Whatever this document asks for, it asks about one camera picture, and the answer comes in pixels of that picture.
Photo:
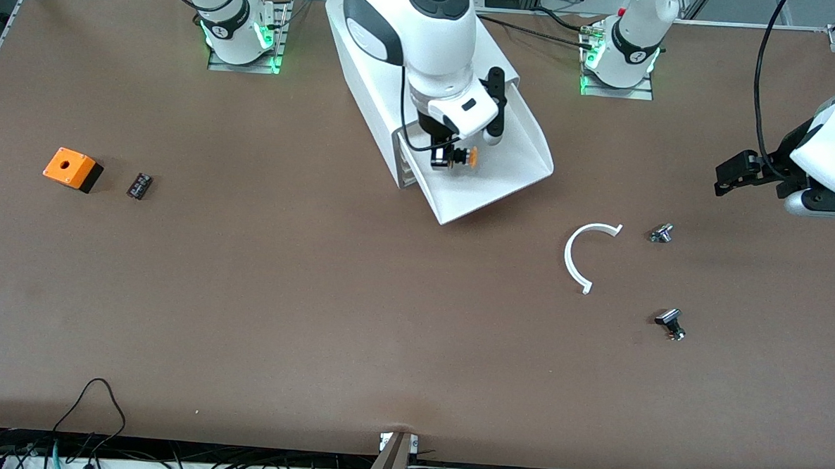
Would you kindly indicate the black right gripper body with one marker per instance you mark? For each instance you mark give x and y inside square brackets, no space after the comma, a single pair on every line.
[434,131]

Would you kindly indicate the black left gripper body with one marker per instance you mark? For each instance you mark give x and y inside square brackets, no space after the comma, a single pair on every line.
[792,150]

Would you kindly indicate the orange push button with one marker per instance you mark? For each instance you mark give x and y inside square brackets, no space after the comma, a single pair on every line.
[470,157]

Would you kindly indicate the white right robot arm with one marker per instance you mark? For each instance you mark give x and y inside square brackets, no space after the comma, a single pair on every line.
[433,45]

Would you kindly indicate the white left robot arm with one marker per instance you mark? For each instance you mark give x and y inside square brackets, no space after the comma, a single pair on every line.
[634,32]

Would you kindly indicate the white drawer cabinet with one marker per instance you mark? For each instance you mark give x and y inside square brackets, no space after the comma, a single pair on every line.
[371,91]

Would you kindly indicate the small silver metal button part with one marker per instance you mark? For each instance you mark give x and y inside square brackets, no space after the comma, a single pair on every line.
[661,234]

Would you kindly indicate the black button part, metal end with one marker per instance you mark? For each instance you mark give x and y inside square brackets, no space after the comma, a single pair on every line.
[667,317]

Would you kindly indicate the small black contact block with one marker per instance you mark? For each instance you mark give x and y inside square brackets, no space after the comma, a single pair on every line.
[140,186]

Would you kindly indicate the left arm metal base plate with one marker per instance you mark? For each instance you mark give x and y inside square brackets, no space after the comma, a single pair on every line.
[617,92]

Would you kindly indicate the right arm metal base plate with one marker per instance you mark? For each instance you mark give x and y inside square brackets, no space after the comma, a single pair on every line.
[245,67]

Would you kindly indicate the orange button enclosure box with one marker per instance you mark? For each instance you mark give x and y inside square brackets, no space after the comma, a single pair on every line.
[68,165]

